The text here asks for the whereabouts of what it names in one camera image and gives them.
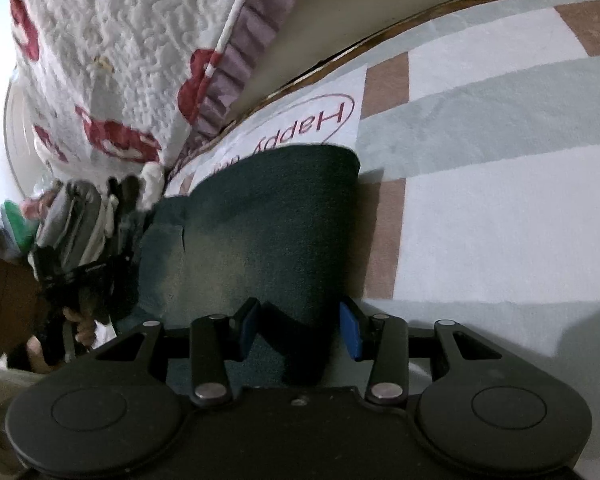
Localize brown wooden furniture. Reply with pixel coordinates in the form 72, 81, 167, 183
0, 244, 48, 363

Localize white bear print quilt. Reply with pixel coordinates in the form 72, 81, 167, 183
7, 0, 327, 202

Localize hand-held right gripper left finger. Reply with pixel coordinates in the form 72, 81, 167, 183
95, 297, 262, 407

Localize green object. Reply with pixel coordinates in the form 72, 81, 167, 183
2, 200, 42, 255

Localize checked grey brown bed mat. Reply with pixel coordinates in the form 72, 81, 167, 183
162, 0, 600, 398

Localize dark denim jeans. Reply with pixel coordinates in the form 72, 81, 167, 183
112, 144, 362, 389

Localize person's left hand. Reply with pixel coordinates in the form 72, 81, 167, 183
25, 305, 102, 373

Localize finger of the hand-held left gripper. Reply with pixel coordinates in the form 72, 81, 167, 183
106, 175, 148, 263

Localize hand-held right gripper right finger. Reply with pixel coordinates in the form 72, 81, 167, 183
339, 296, 504, 407

